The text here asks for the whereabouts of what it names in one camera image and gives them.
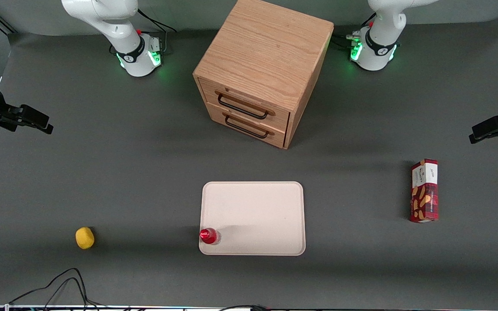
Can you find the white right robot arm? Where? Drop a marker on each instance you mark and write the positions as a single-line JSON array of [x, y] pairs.
[[115, 26]]

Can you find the oak wood drawer cabinet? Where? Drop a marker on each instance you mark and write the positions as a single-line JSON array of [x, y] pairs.
[[266, 47]]

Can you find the grey metal frame bar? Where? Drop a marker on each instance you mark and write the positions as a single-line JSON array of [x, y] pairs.
[[6, 26]]

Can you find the oak drawer with tall front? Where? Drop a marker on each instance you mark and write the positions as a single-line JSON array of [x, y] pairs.
[[275, 134]]

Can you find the yellow lemon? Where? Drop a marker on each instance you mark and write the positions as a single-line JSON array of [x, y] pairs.
[[84, 238]]

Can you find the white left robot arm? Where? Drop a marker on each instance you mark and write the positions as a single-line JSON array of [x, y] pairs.
[[378, 43]]

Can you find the red capped bottle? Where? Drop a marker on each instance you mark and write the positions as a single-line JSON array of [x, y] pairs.
[[208, 236]]

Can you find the beige plastic tray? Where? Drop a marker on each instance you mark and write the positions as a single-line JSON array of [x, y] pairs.
[[257, 211]]

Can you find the red cookie box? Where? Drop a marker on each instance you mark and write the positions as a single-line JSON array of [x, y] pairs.
[[425, 194]]

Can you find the oak drawer with shallow front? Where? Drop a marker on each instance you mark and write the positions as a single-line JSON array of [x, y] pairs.
[[253, 101]]

